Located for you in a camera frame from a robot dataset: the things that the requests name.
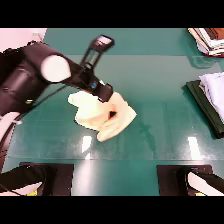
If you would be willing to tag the cream garment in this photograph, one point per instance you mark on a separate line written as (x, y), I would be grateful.
(91, 111)

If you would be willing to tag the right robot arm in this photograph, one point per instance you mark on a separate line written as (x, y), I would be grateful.
(200, 181)

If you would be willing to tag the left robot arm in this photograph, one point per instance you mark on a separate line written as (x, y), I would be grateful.
(23, 75)

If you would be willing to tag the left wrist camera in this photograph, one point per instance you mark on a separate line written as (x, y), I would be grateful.
(102, 41)

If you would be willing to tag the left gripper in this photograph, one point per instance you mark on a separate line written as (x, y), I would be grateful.
(96, 88)

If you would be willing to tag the white garment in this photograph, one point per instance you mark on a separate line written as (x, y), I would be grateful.
(215, 90)

